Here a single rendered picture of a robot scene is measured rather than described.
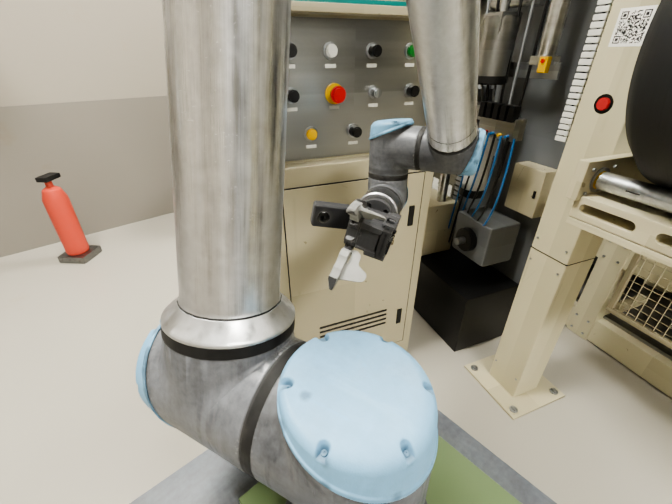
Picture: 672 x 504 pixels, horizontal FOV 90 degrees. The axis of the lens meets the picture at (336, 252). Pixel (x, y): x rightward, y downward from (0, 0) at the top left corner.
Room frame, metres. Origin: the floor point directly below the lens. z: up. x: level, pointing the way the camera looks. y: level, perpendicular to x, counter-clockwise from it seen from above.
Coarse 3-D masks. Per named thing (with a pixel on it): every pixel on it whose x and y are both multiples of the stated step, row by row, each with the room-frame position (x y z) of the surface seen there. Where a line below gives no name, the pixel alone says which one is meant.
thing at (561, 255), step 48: (624, 0) 0.95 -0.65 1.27; (624, 48) 0.91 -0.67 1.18; (624, 96) 0.88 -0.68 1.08; (576, 144) 0.94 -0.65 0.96; (624, 144) 0.87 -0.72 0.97; (576, 240) 0.86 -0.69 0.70; (528, 288) 0.94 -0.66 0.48; (576, 288) 0.89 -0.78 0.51; (528, 336) 0.88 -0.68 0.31; (528, 384) 0.88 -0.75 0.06
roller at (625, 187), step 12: (600, 180) 0.79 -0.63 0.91; (612, 180) 0.77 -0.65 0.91; (624, 180) 0.75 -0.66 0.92; (636, 180) 0.74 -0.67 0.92; (612, 192) 0.76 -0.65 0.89; (624, 192) 0.73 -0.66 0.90; (636, 192) 0.71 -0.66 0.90; (648, 192) 0.70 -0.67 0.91; (660, 192) 0.68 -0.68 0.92; (648, 204) 0.69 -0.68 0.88; (660, 204) 0.67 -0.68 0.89
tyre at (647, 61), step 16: (656, 16) 0.71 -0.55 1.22; (656, 32) 0.68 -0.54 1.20; (640, 48) 0.72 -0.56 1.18; (656, 48) 0.67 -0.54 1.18; (640, 64) 0.70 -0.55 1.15; (656, 64) 0.66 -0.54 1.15; (640, 80) 0.68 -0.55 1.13; (656, 80) 0.65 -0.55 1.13; (640, 96) 0.67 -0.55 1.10; (656, 96) 0.64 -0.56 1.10; (640, 112) 0.67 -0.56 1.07; (656, 112) 0.64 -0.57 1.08; (640, 128) 0.67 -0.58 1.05; (656, 128) 0.64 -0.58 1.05; (640, 144) 0.68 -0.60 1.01; (656, 144) 0.65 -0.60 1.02; (640, 160) 0.69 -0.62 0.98; (656, 160) 0.66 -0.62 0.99; (656, 176) 0.68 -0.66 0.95
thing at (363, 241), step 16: (368, 208) 0.59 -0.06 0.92; (384, 208) 0.63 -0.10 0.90; (352, 224) 0.54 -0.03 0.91; (368, 224) 0.54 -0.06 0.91; (384, 224) 0.53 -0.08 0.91; (352, 240) 0.54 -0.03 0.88; (368, 240) 0.54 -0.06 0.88; (384, 240) 0.52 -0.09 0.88; (368, 256) 0.53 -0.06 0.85; (384, 256) 0.54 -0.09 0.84
